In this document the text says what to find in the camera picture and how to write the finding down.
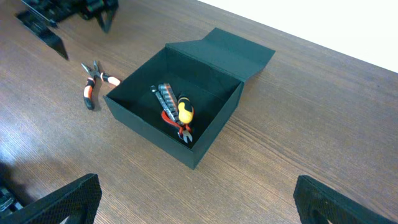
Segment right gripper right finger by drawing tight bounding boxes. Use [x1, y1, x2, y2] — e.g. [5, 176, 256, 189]
[294, 175, 396, 224]

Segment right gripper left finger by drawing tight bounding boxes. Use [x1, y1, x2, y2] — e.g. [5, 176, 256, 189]
[1, 174, 102, 224]

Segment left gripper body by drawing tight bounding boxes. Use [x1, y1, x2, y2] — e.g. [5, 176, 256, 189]
[21, 0, 119, 22]

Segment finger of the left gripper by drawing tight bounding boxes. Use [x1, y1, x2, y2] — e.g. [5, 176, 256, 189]
[96, 8, 118, 33]
[16, 11, 68, 60]

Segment orange black needle-nose pliers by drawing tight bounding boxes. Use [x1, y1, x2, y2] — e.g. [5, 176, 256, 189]
[81, 60, 122, 110]

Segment silver ratchet wrench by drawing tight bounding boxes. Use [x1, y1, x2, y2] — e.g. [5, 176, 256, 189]
[150, 85, 174, 119]

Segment orange socket holder rail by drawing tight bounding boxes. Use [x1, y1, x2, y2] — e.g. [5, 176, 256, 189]
[158, 83, 183, 125]

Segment yellow black stubby screwdriver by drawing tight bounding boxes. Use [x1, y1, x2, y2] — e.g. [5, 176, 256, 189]
[178, 95, 194, 124]

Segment red diagonal cutting pliers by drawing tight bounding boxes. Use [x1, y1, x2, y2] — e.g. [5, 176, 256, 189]
[161, 110, 193, 143]

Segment black open gift box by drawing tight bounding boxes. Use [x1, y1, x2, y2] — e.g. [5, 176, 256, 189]
[104, 28, 275, 169]

